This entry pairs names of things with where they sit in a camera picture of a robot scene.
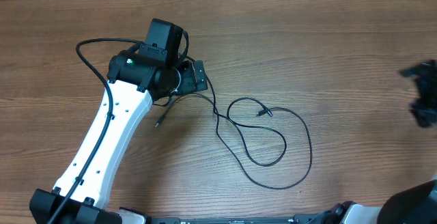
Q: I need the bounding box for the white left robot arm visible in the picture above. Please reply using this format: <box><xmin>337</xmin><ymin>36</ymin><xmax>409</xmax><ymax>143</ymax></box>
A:
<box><xmin>29</xmin><ymin>18</ymin><xmax>208</xmax><ymax>224</ymax></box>

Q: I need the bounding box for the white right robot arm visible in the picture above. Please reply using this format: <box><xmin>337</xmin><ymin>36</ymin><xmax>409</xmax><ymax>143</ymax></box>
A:
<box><xmin>309</xmin><ymin>59</ymin><xmax>436</xmax><ymax>224</ymax></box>

